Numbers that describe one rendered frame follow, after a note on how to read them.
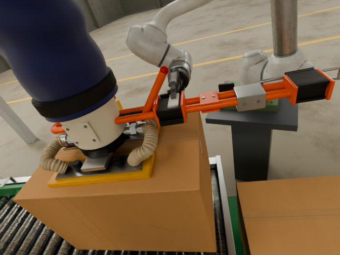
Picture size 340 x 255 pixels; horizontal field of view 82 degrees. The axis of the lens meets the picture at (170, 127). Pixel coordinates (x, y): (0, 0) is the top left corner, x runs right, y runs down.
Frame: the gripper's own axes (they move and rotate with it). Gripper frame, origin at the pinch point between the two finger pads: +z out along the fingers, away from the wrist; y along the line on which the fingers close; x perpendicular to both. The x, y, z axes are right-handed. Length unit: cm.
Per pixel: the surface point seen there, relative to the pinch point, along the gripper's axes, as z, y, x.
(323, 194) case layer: -9, 66, -55
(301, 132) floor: -109, 121, -93
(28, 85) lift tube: 10.4, -18.5, 29.2
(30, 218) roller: -4, 66, 110
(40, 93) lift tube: 10.1, -16.0, 27.9
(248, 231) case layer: 7, 66, -18
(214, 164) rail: -30, 62, -7
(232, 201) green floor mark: -40, 121, -17
